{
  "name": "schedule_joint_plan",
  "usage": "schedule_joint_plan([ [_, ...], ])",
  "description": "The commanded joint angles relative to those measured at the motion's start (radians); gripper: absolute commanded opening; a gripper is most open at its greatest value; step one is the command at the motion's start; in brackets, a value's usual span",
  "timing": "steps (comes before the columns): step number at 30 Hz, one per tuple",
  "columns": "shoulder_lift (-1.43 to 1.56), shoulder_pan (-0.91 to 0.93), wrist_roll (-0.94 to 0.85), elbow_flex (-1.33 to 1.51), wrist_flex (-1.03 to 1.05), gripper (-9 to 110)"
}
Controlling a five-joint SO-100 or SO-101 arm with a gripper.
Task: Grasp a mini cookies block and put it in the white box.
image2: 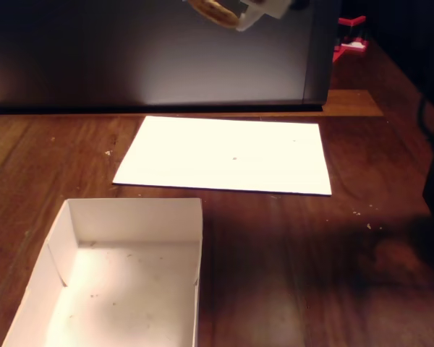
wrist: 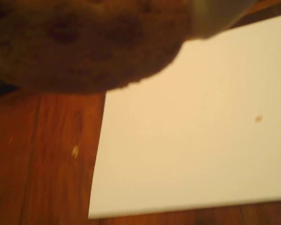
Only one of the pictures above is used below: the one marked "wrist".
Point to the round mini cookie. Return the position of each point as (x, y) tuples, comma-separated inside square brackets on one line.
[(72, 47)]

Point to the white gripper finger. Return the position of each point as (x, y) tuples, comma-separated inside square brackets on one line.
[(213, 18)]

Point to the white paper sheet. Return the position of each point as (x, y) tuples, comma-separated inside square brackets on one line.
[(189, 140)]

